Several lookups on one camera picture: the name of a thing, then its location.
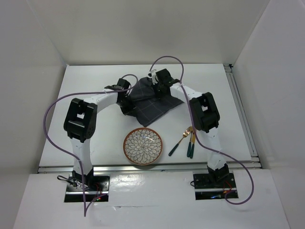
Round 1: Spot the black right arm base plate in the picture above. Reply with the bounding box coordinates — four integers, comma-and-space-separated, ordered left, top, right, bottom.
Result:
190, 173, 238, 200

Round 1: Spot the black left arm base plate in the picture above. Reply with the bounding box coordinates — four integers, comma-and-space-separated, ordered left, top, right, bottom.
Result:
57, 175, 110, 203

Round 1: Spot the floral patterned plate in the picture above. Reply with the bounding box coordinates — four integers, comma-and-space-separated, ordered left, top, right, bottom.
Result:
123, 127, 163, 166

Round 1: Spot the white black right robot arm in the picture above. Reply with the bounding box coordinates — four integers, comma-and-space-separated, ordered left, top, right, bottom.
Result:
148, 69, 229, 187

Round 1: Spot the gold spoon green handle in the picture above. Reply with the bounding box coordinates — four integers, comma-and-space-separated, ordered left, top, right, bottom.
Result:
168, 127, 193, 156

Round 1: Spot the gold fork green handle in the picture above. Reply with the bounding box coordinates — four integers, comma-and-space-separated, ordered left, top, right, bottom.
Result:
186, 126, 193, 157

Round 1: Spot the gold knife green handle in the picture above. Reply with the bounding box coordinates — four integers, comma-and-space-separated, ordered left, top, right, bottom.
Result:
189, 133, 196, 158

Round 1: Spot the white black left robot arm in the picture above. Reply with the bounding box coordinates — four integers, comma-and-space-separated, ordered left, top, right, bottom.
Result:
63, 78, 135, 190

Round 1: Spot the dark grey checked cloth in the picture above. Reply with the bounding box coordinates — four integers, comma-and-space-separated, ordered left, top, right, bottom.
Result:
127, 77, 183, 127

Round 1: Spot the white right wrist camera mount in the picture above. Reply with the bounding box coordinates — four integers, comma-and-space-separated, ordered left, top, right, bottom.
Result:
148, 69, 158, 85

